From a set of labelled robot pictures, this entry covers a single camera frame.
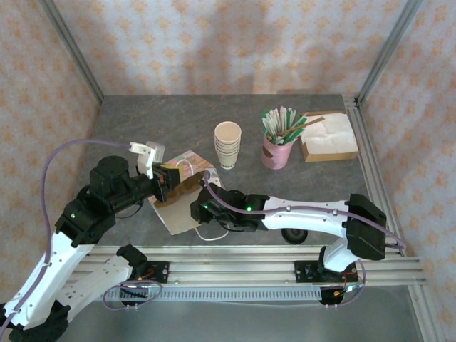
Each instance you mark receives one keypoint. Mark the brown pulp cup carrier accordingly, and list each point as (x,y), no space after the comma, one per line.
(185,189)

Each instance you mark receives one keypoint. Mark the animal print paper gift bag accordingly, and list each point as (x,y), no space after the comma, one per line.
(181,217)

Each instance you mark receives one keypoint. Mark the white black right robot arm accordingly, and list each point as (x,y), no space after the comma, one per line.
(313,217)

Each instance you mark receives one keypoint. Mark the stack of paper cups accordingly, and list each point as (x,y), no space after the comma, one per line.
(228,142)

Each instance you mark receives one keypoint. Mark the black plastic cup lid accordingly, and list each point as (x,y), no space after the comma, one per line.
(294,238)

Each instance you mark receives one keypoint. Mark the pink straw holder cup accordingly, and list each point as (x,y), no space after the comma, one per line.
(278,155)

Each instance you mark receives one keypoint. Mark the green white wrapped straws bunch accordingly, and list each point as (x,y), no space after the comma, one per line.
(279,123)

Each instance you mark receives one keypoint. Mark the brown cardboard napkin box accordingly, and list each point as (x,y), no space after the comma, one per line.
(331,156)

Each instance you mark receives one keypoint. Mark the wooden stir stick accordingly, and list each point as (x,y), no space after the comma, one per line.
(310,123)

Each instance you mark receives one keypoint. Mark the white paper napkins stack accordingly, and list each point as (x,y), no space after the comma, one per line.
(331,133)

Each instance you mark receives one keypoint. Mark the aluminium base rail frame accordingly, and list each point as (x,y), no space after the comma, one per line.
(231,267)

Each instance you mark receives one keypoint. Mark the aluminium frame post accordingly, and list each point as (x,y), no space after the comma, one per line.
(386,50)
(76,57)

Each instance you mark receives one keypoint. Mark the aluminium table side rail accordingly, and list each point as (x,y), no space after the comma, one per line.
(370,171)

